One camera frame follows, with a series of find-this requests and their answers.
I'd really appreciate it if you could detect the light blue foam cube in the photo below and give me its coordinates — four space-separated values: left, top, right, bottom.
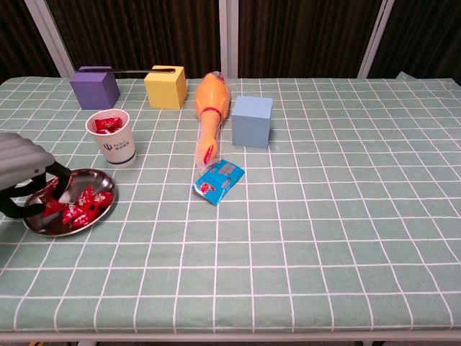
230 95 274 149

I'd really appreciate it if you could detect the round stainless steel plate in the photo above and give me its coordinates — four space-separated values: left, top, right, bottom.
22 168 118 238

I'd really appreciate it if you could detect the green checked tablecloth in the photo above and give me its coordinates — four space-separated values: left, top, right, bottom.
0 71 461 334

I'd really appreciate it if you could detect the white table frame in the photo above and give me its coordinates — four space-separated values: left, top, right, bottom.
0 329 461 346

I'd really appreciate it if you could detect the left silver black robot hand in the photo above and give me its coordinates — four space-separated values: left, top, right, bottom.
0 132 73 219

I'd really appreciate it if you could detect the blue snack packet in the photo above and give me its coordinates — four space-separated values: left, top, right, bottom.
191 159 246 207

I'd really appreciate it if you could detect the purple foam cube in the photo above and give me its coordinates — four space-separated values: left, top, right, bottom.
69 66 121 110

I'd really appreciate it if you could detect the white paper cup blue logo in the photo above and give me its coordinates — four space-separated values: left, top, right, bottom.
84 108 138 169

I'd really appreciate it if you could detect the yellow foam cube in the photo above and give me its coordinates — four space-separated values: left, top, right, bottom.
143 65 188 110

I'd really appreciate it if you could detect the white partition frame post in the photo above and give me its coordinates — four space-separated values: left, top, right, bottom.
24 0 76 79
218 0 239 79
357 0 396 79

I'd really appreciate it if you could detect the orange rubber chicken toy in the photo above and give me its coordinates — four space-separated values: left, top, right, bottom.
194 71 232 173

